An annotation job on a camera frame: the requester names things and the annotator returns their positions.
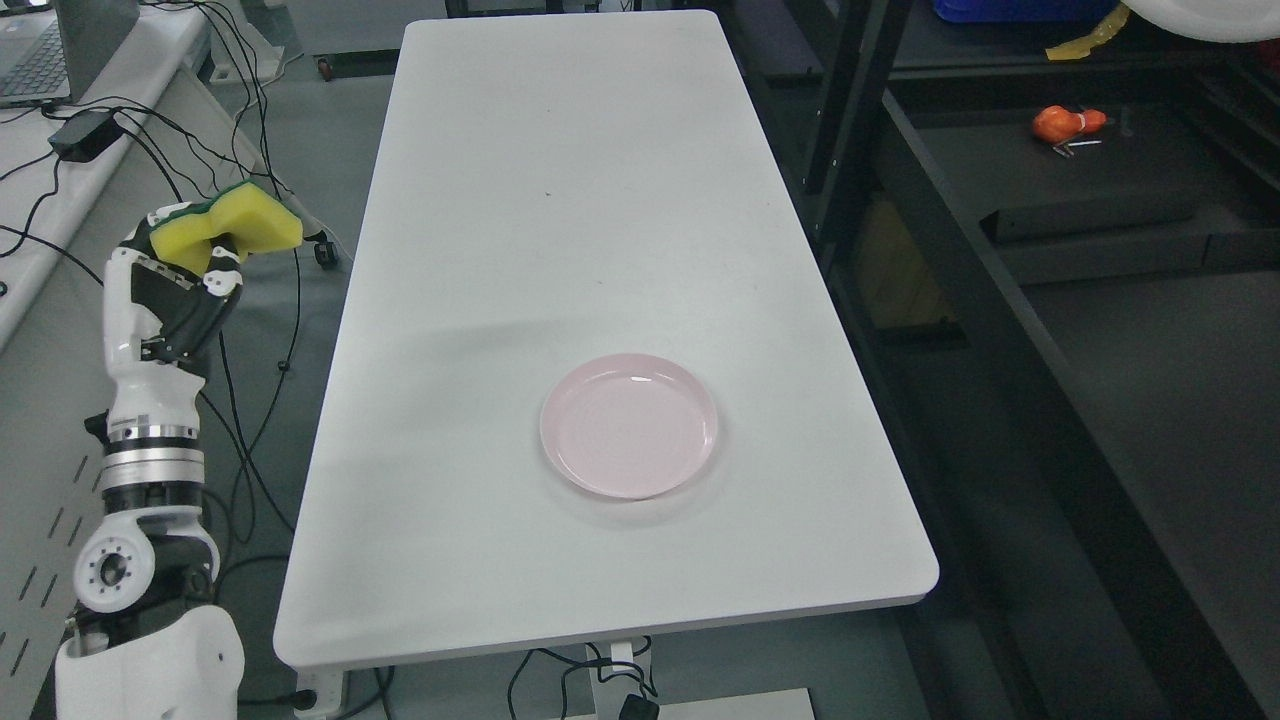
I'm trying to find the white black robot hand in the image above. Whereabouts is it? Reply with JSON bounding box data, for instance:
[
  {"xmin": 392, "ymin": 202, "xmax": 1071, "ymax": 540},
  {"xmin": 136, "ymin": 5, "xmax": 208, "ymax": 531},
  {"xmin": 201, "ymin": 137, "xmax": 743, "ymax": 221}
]
[{"xmin": 91, "ymin": 202, "xmax": 243, "ymax": 447}]

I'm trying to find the yellow green sponge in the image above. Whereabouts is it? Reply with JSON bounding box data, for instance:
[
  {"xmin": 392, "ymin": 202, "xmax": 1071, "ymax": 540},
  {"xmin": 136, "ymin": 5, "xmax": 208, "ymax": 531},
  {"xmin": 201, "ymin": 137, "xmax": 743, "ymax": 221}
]
[{"xmin": 150, "ymin": 181, "xmax": 303, "ymax": 274}]

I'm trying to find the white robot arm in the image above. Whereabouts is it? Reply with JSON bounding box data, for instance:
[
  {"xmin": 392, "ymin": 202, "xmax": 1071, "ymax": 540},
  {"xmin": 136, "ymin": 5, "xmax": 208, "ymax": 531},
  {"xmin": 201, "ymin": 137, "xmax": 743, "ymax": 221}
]
[{"xmin": 54, "ymin": 410, "xmax": 244, "ymax": 719}]

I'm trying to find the black metal shelf rack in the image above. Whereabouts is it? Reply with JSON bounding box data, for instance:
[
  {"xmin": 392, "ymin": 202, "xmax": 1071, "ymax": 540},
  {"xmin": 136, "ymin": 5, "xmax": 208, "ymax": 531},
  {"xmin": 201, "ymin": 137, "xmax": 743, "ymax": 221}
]
[{"xmin": 712, "ymin": 1, "xmax": 1277, "ymax": 719}]

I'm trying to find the white side desk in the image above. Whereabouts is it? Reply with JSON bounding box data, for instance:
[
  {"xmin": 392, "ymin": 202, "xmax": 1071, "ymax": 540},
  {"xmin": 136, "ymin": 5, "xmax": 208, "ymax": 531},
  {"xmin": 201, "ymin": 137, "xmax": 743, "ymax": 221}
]
[{"xmin": 1, "ymin": 6, "xmax": 251, "ymax": 719}]

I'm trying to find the black power adapter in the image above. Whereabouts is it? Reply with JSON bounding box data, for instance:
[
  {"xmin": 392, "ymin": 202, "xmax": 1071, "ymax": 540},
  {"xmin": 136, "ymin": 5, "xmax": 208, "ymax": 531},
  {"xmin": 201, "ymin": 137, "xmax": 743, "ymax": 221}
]
[{"xmin": 47, "ymin": 109, "xmax": 124, "ymax": 163}]

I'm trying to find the grey laptop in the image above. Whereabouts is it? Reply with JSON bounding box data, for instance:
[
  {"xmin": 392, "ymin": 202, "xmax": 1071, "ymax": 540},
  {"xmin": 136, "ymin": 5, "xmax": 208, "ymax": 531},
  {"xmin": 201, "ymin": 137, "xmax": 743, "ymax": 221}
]
[{"xmin": 1, "ymin": 1, "xmax": 140, "ymax": 109}]

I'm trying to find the white rectangular table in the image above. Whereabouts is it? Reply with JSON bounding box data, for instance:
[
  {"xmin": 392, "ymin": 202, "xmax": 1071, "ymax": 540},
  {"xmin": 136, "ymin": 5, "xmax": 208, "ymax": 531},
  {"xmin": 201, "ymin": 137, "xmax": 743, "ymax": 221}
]
[{"xmin": 274, "ymin": 10, "xmax": 940, "ymax": 669}]

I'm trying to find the pink round plate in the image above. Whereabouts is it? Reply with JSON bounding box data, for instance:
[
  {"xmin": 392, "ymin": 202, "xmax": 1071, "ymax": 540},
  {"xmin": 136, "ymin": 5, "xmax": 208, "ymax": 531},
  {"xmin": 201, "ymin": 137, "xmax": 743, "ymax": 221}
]
[{"xmin": 538, "ymin": 354, "xmax": 721, "ymax": 501}]

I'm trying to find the blue plastic bin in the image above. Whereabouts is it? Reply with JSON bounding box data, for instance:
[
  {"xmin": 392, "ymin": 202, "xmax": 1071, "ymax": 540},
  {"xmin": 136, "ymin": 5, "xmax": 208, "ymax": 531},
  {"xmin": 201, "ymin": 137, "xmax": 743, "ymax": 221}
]
[{"xmin": 932, "ymin": 0, "xmax": 1117, "ymax": 24}]

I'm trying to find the orange plastic bag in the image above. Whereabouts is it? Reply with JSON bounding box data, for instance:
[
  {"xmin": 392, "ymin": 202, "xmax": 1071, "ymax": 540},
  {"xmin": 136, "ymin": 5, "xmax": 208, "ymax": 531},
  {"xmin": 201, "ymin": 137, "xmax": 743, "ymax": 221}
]
[{"xmin": 1030, "ymin": 105, "xmax": 1108, "ymax": 145}]

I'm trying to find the yellow tape strip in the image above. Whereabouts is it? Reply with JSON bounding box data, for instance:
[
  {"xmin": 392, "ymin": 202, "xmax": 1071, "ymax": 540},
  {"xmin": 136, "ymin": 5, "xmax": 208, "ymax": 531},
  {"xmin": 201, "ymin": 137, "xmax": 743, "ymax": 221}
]
[{"xmin": 1044, "ymin": 3, "xmax": 1132, "ymax": 63}]

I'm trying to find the black power cable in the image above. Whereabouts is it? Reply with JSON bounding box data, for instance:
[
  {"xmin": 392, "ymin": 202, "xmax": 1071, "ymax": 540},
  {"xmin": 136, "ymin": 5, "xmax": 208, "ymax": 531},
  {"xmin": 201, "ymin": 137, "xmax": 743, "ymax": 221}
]
[{"xmin": 0, "ymin": 0, "xmax": 332, "ymax": 601}]

